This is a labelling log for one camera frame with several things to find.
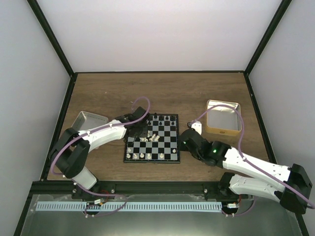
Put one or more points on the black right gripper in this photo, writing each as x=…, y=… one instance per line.
x=182, y=146

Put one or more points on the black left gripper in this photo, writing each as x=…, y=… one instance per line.
x=144, y=133

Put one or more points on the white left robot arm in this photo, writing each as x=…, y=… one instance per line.
x=70, y=152

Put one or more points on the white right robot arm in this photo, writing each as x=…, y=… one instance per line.
x=289, y=186

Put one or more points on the pile of white chess pieces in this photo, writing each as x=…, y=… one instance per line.
x=151, y=137

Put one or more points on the row of black chess pieces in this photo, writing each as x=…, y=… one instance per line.
x=163, y=120

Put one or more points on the black white chess board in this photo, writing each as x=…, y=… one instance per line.
x=169, y=139

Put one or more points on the gold metal tin box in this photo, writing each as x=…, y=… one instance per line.
x=223, y=120

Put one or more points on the pink metal tin box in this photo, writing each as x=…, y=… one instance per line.
x=88, y=121

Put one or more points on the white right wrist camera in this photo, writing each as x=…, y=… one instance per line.
x=197, y=126

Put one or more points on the light blue cable duct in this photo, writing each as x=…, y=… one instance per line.
x=131, y=206

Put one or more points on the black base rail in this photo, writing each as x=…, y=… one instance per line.
x=218, y=190

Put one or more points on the black enclosure frame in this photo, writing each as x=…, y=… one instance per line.
x=234, y=83

